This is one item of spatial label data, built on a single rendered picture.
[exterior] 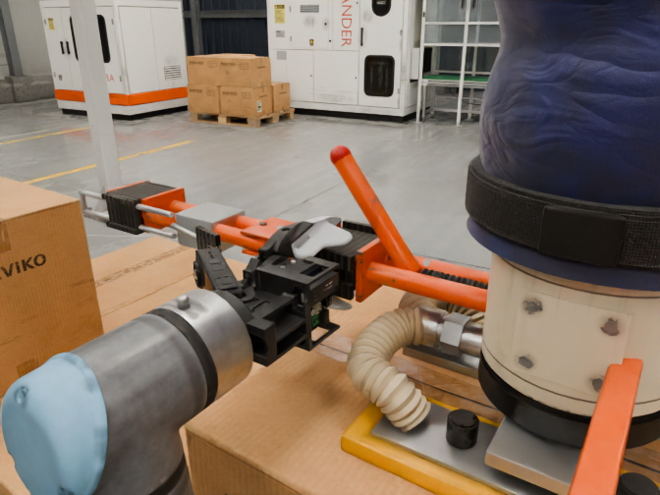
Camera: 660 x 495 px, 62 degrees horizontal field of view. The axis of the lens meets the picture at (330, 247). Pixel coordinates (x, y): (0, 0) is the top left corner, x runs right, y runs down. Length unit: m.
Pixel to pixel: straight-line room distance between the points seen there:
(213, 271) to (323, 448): 0.20
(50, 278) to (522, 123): 1.19
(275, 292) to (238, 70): 7.40
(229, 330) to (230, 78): 7.58
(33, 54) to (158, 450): 11.90
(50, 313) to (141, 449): 1.06
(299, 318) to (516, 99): 0.26
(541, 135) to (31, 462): 0.40
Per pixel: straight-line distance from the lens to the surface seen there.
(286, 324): 0.49
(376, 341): 0.55
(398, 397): 0.52
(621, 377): 0.45
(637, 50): 0.39
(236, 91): 7.91
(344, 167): 0.58
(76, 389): 0.39
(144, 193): 0.82
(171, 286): 1.83
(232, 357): 0.44
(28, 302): 1.41
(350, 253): 0.59
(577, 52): 0.40
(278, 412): 0.59
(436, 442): 0.53
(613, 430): 0.40
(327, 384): 0.63
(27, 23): 12.21
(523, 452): 0.50
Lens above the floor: 1.32
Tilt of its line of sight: 22 degrees down
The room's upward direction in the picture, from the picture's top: straight up
